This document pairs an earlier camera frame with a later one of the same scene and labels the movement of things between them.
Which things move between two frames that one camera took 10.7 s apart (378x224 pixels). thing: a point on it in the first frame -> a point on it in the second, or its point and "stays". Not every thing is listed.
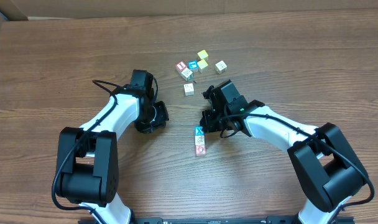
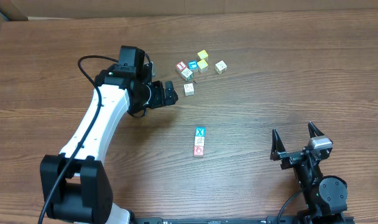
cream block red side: x=200 y=150 stays
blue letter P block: x=199 y=140 stays
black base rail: x=209 y=220 stays
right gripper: x=208 y=117 -> x=296 y=154
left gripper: x=160 y=112 -> x=163 y=94
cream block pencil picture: x=199 y=130 stays
